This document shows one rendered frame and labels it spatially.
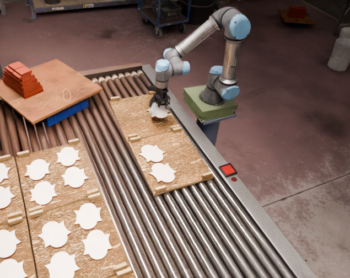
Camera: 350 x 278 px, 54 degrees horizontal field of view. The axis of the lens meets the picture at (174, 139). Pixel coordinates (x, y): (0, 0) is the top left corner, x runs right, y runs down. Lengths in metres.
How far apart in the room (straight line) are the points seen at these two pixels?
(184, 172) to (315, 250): 1.45
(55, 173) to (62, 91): 0.60
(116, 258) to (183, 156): 0.70
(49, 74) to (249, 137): 2.09
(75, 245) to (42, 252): 0.13
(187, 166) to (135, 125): 0.45
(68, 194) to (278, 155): 2.29
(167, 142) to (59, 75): 0.88
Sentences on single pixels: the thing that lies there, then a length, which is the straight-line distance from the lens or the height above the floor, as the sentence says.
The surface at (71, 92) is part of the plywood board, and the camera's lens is 2.23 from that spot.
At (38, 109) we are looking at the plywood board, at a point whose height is 1.04.
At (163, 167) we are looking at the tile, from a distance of 1.84.
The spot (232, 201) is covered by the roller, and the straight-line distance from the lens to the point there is 1.79.
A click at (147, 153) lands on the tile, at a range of 1.91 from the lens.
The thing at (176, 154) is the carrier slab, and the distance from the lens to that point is 1.93.
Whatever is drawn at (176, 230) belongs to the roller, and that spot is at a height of 0.92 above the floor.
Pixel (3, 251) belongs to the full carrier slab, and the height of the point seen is 0.95.
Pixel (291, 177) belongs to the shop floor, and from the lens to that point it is 3.35.
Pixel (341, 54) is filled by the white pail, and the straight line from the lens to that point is 5.21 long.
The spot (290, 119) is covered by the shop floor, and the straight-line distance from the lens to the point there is 4.03.
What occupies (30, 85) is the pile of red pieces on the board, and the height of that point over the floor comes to 1.11.
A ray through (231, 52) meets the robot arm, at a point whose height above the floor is 1.39.
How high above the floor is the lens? 2.29
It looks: 42 degrees down
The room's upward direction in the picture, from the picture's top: 6 degrees clockwise
